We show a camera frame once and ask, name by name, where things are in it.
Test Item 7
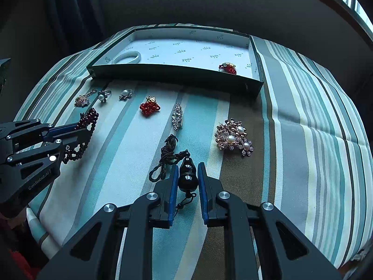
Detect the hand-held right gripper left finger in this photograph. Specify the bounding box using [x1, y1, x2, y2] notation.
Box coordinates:
[36, 165, 180, 280]

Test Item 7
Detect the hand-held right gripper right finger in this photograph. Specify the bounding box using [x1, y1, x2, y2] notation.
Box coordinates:
[197, 162, 343, 280]

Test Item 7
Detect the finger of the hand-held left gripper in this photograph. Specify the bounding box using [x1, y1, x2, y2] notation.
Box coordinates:
[0, 119, 80, 153]
[6, 127, 91, 170]

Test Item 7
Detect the black gourd pendant with cord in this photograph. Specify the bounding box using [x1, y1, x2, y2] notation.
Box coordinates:
[149, 133, 197, 210]

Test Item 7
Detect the dark red bead bracelet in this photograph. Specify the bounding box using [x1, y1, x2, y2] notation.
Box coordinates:
[62, 107, 100, 165]

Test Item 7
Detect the silver rhinestone chain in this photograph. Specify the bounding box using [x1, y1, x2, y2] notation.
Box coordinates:
[171, 102, 184, 131]

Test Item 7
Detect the red knot gold charm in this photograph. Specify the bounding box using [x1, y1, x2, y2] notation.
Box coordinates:
[219, 62, 237, 75]
[139, 95, 161, 119]

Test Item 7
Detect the white printed jewelry box tray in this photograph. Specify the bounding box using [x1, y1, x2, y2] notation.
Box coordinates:
[86, 26, 264, 100]

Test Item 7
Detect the striped tablecloth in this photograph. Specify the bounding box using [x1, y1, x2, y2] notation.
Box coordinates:
[13, 22, 370, 270]

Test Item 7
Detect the white jade bangle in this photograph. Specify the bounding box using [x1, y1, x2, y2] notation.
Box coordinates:
[112, 51, 142, 65]

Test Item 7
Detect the dark curtain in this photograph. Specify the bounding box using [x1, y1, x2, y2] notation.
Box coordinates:
[41, 0, 108, 56]

